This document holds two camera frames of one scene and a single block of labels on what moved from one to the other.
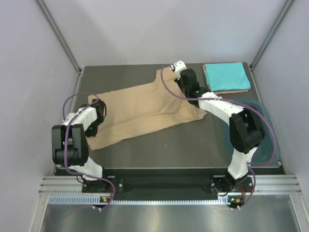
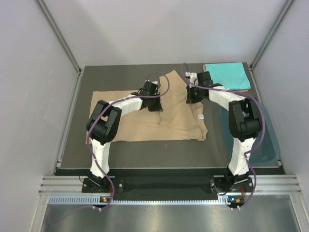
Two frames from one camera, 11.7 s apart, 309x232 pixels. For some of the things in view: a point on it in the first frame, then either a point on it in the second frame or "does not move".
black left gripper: (92, 133) to (157, 108)
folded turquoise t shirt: (227, 76) does not move
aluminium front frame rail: (269, 184) does not move
